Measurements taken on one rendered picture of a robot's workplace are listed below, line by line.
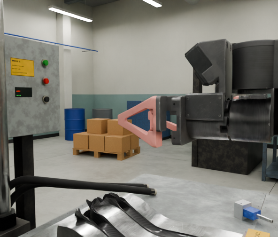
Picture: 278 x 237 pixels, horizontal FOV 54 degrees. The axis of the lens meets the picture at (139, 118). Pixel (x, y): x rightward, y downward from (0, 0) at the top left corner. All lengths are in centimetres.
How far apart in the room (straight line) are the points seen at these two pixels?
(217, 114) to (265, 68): 8
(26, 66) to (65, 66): 744
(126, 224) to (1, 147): 51
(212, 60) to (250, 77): 5
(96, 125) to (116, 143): 70
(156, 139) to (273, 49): 18
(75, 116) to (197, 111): 744
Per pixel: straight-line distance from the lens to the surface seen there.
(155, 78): 829
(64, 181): 109
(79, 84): 940
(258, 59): 36
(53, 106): 132
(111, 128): 565
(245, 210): 107
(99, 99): 966
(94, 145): 565
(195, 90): 481
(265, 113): 36
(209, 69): 38
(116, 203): 79
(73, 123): 779
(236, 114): 37
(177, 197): 124
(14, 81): 120
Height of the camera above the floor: 123
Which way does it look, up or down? 5 degrees down
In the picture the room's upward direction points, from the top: straight up
